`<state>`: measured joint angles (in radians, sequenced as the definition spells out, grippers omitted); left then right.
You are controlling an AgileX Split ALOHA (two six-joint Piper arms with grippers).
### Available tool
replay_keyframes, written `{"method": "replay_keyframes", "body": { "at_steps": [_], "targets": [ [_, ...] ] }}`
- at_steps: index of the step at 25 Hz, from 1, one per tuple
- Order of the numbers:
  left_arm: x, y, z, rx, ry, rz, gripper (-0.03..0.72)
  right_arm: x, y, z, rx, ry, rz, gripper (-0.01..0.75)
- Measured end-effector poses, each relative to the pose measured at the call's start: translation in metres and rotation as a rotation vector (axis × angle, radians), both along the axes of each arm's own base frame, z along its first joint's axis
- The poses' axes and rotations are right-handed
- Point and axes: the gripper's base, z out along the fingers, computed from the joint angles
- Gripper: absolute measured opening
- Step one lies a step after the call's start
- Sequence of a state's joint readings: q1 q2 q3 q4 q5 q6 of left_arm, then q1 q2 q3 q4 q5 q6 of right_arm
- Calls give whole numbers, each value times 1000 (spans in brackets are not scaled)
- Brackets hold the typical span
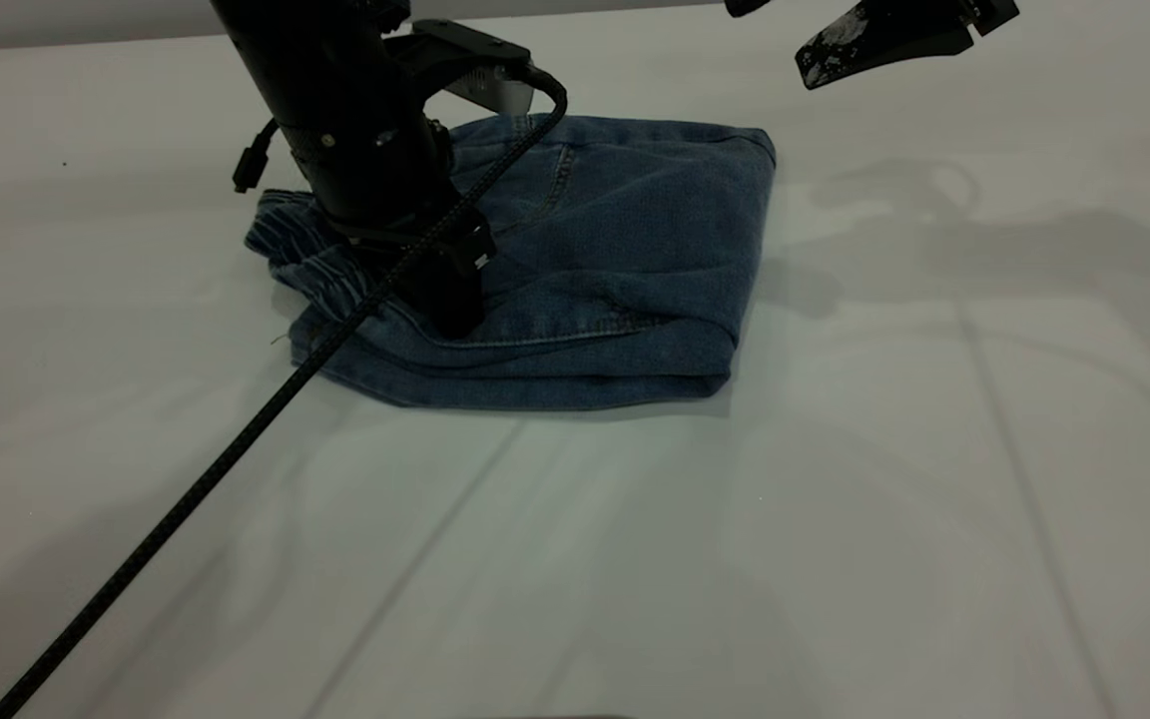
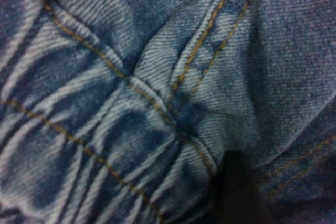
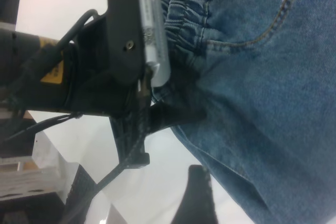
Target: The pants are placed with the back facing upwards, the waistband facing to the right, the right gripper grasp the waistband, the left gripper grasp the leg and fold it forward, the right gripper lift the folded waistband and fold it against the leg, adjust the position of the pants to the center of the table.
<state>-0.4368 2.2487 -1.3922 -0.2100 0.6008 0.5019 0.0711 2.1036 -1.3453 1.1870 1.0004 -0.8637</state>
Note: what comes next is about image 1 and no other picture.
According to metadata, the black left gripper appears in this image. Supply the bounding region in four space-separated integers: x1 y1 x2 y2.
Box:
281 115 496 341

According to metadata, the blue denim shorts basketball print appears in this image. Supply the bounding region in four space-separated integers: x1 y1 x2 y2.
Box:
244 113 778 412

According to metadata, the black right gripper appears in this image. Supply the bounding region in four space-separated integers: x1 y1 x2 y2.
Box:
725 0 1021 91

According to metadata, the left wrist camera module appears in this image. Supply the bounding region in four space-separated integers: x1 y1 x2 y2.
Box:
385 20 538 117

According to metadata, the short black cable plug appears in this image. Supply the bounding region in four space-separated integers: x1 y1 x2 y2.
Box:
233 118 283 196

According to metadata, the black braided cable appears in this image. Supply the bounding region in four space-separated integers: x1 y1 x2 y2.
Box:
0 65 571 719

